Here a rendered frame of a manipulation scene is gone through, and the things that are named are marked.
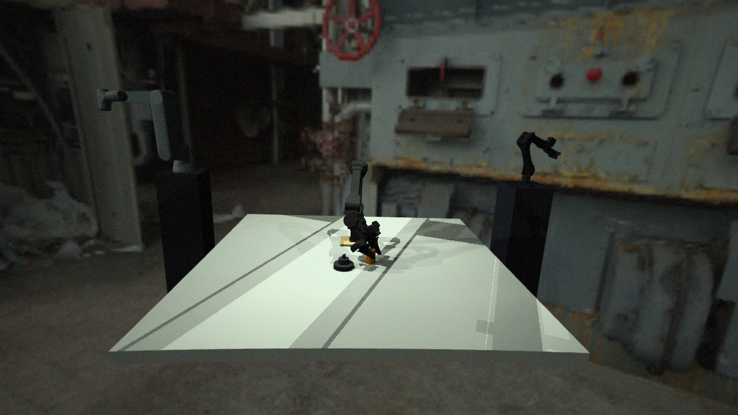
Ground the orange tapered knob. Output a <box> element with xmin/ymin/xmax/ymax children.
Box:
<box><xmin>366</xmin><ymin>248</ymin><xmax>376</xmax><ymax>265</ymax></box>

